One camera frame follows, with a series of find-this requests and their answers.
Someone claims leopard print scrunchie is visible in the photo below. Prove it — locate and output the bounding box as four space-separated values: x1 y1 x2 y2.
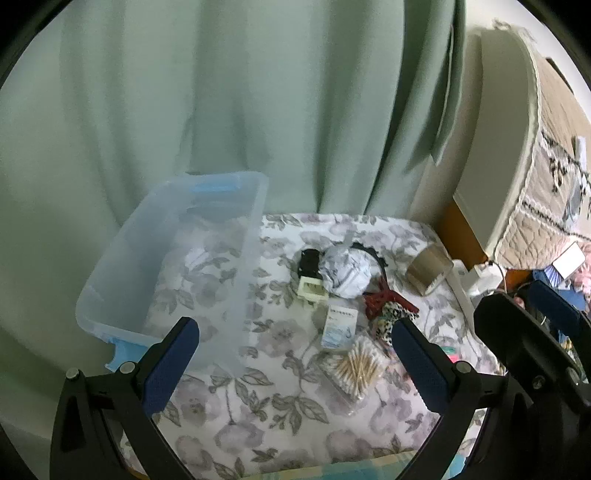
372 302 419 344

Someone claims cream rectangular hair clip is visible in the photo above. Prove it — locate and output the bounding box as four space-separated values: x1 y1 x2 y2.
298 274 328 308

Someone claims white blue medicine box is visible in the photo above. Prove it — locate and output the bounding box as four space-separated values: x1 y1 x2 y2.
321 305 360 352

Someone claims dark red hair claw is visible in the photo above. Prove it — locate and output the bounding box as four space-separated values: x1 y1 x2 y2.
362 288 419 321

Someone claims bag of cotton swabs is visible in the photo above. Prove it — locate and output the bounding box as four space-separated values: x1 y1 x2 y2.
318 335 393 409

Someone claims brown packing tape roll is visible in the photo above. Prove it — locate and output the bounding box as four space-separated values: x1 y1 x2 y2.
406 244 454 296

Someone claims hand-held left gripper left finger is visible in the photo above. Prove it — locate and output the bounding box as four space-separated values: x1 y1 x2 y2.
50 316 200 480

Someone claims black headband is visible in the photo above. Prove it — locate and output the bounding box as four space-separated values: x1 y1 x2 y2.
351 242 391 296

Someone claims pale green curtain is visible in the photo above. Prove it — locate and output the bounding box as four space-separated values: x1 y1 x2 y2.
0 0 468 453

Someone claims black hair clip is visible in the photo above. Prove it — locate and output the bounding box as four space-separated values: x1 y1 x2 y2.
298 248 324 278

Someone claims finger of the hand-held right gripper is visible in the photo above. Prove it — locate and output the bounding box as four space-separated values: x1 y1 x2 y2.
526 279 587 333
473 292 580 374

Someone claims translucent plastic storage container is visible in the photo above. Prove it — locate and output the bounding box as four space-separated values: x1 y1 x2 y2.
75 171 270 377

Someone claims cream padded headboard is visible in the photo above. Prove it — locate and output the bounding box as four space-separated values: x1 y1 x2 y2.
452 25 541 261

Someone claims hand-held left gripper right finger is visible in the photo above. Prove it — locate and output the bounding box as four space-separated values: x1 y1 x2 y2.
392 318 580 480

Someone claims beige quilted blanket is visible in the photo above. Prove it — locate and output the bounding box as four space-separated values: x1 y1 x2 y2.
496 23 591 278

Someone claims grey floral bed sheet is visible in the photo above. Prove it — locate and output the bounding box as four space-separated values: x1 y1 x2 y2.
104 212 509 480

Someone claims white charger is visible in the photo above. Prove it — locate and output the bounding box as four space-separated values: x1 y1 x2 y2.
462 261 506 296

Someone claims white paper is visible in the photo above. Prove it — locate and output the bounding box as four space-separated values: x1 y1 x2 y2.
320 244 376 300

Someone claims orange wooden nightstand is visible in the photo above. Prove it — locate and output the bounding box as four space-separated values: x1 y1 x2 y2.
436 203 490 273

